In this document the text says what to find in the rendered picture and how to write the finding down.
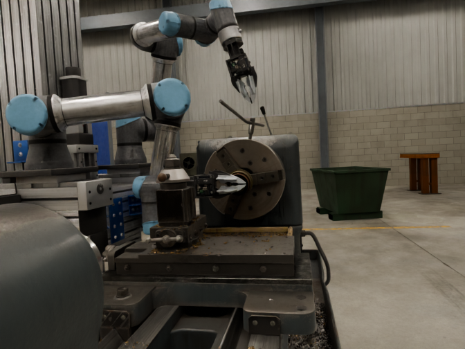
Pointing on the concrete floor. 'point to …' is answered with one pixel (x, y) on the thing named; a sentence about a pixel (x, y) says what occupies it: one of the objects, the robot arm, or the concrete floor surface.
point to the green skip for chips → (350, 192)
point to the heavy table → (423, 172)
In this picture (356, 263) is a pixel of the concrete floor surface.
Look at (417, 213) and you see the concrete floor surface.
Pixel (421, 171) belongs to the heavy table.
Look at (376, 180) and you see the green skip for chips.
